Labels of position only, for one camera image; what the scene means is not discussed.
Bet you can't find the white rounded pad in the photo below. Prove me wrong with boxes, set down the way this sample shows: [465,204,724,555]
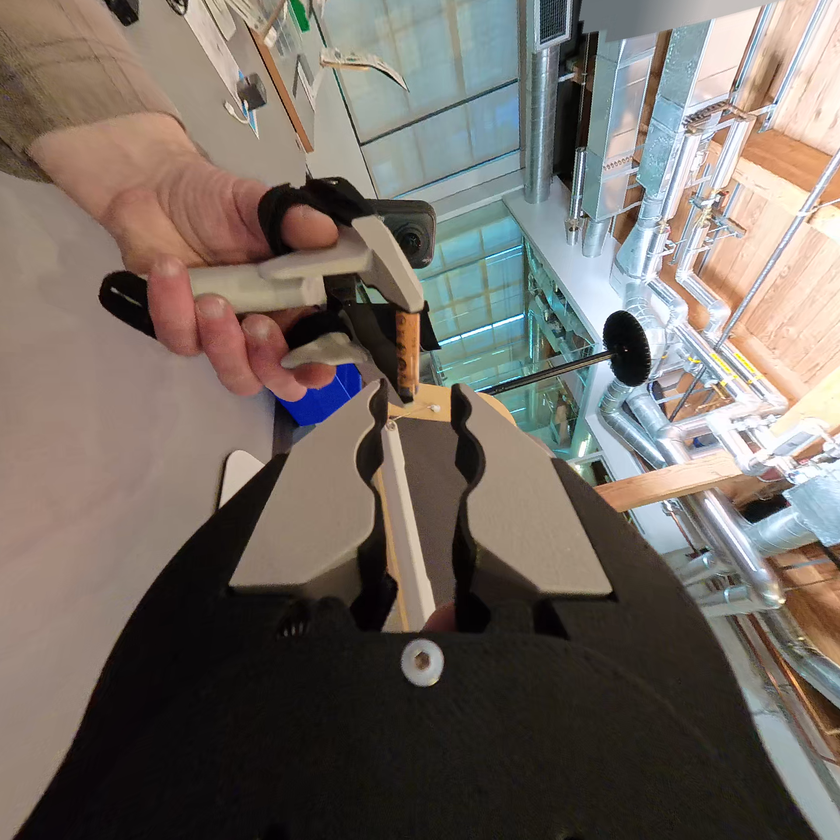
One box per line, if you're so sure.
[217,449,270,506]

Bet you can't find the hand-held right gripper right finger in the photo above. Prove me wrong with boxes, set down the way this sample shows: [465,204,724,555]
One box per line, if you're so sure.
[452,385,611,620]

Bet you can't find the blue plastic bin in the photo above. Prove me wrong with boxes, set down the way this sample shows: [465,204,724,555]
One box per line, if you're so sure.
[273,361,366,427]

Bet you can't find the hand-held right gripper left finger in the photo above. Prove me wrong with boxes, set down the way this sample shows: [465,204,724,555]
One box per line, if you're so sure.
[230,384,392,620]

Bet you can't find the person's left forearm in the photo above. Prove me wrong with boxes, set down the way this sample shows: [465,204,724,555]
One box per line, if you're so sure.
[0,0,198,198]

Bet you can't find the white board rail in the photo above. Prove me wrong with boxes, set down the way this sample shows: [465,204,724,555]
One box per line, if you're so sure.
[378,418,438,634]

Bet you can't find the black pole stand with disc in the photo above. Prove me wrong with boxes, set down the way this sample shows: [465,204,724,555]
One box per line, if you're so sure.
[486,309,670,395]

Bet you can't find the brown battery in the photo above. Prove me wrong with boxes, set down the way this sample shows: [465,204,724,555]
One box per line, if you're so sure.
[394,309,424,401]

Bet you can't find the black wood-rimmed board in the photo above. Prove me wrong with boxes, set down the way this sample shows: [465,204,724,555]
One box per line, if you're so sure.
[365,389,515,631]

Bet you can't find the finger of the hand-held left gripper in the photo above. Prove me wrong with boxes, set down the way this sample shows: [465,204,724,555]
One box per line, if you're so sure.
[280,332,397,391]
[342,214,430,397]

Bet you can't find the person's left hand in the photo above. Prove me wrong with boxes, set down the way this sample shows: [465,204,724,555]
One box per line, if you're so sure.
[105,145,345,403]

